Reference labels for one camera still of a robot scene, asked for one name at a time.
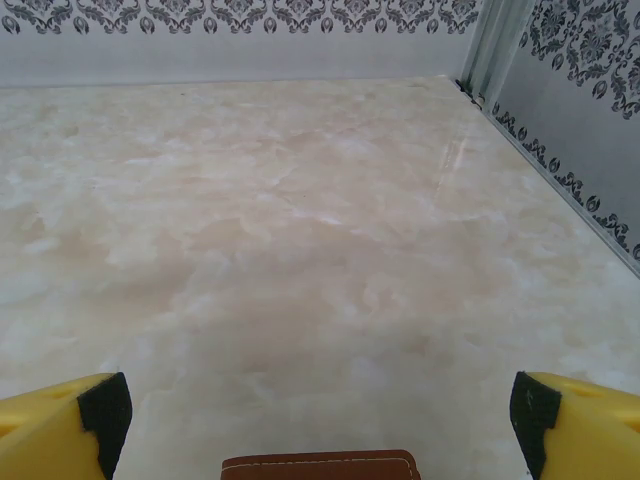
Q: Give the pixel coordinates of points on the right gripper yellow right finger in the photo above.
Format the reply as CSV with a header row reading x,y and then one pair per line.
x,y
595,435

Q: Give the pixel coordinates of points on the aluminium frame post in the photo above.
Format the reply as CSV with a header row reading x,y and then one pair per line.
x,y
487,45

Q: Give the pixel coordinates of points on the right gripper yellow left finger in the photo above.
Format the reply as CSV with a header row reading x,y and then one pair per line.
x,y
45,435

